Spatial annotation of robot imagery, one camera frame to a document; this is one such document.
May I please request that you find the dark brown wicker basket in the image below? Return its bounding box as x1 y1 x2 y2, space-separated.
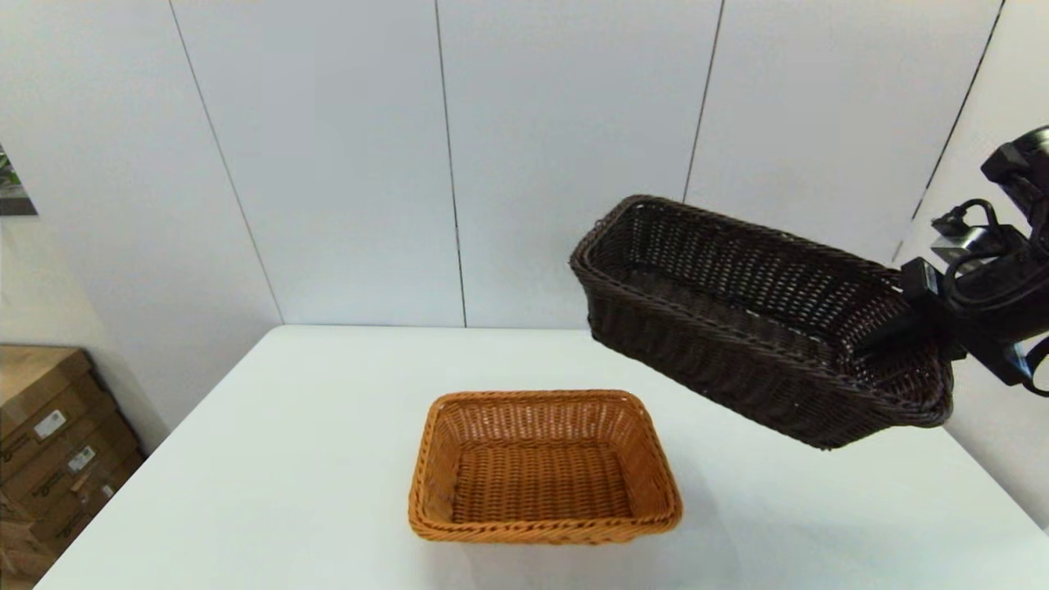
570 194 956 450

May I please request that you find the orange wicker basket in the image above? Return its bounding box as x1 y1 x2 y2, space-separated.
408 390 684 545

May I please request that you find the green plant on dark ledge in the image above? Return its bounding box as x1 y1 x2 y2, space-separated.
0 146 39 218

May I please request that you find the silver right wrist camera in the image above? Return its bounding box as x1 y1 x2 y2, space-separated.
934 223 1027 265

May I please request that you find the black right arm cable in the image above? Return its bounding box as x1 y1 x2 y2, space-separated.
934 199 1049 398

